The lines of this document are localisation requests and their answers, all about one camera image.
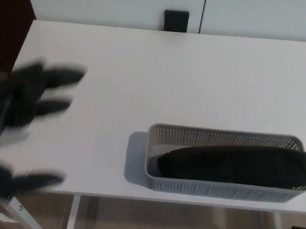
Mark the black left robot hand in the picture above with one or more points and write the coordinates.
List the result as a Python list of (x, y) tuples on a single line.
[(19, 96)]

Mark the black fabric pencil case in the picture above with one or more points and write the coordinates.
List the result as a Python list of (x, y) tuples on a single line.
[(233, 166)]

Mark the grey perforated plastic basket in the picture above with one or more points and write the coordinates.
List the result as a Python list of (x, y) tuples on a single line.
[(216, 189)]

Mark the dark red wall panel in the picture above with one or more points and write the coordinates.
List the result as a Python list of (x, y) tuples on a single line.
[(5, 20)]

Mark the black wall box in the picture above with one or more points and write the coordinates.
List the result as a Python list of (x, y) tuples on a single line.
[(176, 21)]

